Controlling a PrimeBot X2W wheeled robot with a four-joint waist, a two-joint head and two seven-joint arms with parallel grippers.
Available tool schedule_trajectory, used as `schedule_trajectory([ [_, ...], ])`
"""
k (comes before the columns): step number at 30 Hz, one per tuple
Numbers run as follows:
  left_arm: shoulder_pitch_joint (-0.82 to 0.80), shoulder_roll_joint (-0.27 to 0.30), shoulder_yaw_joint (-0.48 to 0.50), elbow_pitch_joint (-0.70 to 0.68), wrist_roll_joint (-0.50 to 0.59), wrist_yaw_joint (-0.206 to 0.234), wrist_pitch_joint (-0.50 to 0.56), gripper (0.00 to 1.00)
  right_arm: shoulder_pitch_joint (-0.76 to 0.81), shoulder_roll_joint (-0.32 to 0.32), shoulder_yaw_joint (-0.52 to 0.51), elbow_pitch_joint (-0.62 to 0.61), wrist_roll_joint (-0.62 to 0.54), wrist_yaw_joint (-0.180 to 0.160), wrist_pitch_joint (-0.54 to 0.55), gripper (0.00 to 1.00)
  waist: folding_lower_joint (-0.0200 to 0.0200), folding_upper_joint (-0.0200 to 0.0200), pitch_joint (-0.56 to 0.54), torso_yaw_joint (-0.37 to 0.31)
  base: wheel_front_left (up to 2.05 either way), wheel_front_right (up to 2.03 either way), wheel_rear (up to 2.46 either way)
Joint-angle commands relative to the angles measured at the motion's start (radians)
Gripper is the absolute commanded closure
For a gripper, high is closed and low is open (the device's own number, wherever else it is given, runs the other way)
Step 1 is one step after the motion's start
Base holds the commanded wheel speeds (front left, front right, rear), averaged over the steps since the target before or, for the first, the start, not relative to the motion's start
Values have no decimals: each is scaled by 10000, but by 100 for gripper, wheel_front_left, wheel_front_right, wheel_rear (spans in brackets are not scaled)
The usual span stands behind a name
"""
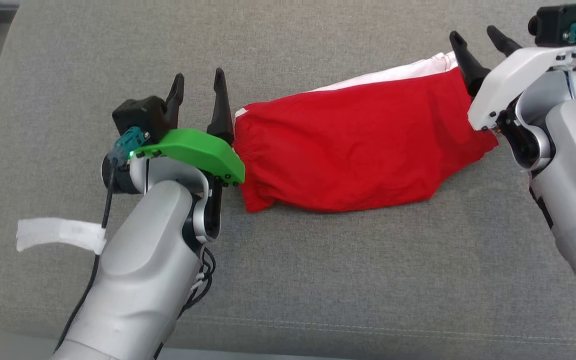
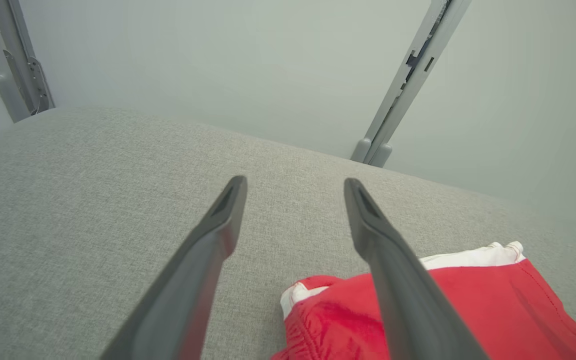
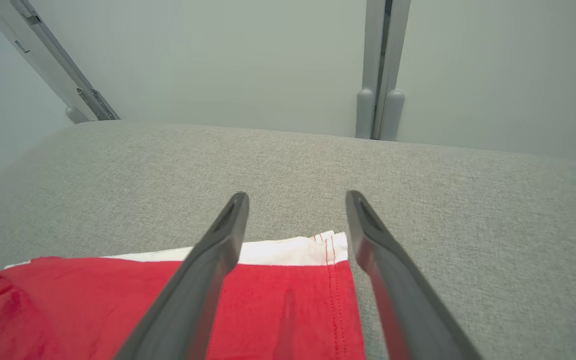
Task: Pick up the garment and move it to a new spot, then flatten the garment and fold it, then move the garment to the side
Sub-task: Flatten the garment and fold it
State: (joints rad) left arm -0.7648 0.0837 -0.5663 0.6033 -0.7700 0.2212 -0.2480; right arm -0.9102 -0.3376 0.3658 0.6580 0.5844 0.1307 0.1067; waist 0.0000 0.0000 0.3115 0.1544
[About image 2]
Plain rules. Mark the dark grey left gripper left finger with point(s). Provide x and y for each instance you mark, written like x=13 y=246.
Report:
x=178 y=310

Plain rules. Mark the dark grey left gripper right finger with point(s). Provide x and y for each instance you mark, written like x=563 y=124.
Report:
x=408 y=310

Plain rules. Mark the red shorts white stripe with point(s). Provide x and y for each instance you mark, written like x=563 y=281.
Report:
x=508 y=310

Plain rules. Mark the grey fabric sofa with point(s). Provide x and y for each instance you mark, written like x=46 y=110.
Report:
x=93 y=200

